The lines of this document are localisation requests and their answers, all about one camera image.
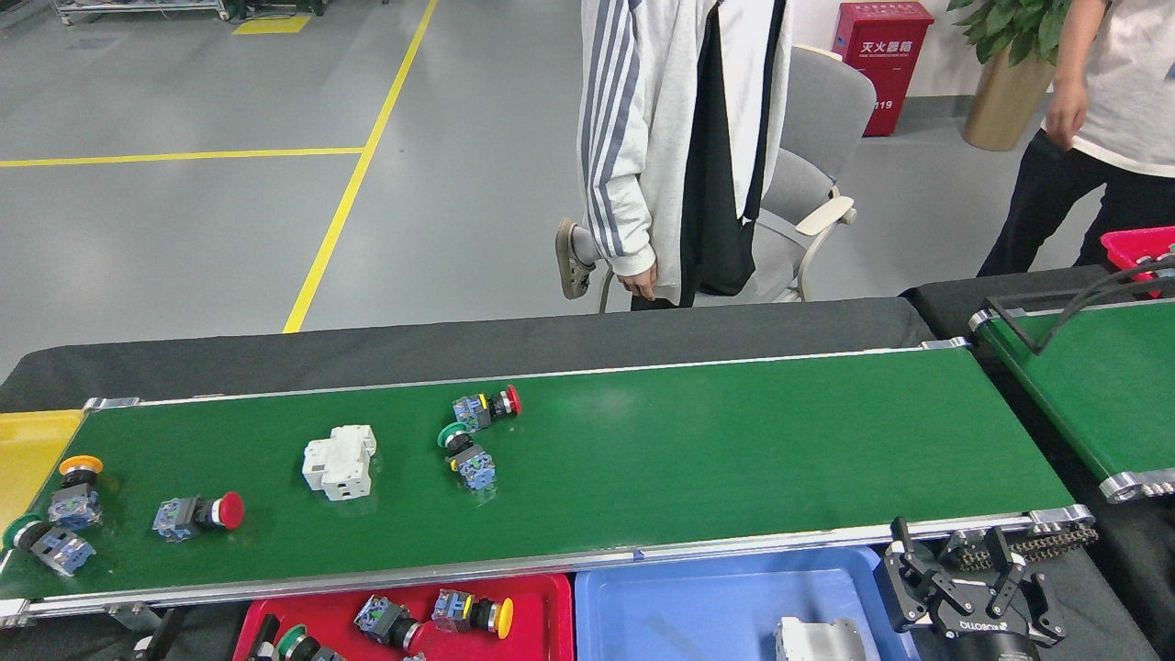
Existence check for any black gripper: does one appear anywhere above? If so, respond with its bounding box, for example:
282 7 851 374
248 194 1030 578
881 517 1071 661

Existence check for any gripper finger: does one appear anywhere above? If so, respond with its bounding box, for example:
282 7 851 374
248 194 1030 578
129 608 185 661
246 613 281 661

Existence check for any green push button switch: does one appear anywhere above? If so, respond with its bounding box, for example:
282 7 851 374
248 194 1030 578
437 421 498 493
275 624 348 661
2 514 97 577

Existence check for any red push button switch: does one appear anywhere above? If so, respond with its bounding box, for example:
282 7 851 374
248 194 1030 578
151 490 247 543
353 594 432 655

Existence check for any yellow push button switch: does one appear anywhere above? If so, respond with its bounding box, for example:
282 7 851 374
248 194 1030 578
431 588 515 641
48 454 105 532

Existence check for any white circuit breaker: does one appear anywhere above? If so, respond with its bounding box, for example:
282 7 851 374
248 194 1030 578
301 424 378 502
774 616 868 661

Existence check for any red button switch yellow ring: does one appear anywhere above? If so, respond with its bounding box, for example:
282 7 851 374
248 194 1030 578
452 385 522 433

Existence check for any short green conveyor belt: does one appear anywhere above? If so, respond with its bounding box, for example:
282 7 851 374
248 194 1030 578
968 298 1175 504

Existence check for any yellow plastic tray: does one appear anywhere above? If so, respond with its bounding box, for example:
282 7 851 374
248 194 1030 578
0 410 85 538

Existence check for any long green conveyor belt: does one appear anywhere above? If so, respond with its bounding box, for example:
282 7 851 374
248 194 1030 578
0 344 1098 630

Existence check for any blue plastic tray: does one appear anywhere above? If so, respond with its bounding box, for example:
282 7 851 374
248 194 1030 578
574 546 919 661

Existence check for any red plastic tray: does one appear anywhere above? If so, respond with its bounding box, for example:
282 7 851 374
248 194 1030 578
234 574 575 661

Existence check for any person's right hand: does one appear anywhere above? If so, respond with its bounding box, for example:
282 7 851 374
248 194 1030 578
1045 78 1089 152
620 260 660 302

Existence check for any black guide bar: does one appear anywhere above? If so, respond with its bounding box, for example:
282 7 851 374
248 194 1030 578
984 296 1047 357

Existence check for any red parts bin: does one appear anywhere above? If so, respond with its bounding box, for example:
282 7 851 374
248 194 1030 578
1100 227 1175 299

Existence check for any gold plant pot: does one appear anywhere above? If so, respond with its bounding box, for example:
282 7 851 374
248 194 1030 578
961 50 1057 152

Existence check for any person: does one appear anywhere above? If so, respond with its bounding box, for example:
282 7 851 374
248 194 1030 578
554 0 798 311
976 0 1175 278

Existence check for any grey office chair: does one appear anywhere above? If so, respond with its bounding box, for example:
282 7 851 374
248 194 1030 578
597 44 879 313

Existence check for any red fire extinguisher box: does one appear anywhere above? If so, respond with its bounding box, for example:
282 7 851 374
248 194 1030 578
833 2 934 137

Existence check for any metal equipment cart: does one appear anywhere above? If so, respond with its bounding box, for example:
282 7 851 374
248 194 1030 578
50 0 230 24

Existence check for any black conveyor drive chain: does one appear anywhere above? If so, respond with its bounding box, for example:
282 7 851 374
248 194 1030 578
946 523 1100 566

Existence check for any black cable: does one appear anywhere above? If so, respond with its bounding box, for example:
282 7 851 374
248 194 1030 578
1033 257 1175 357

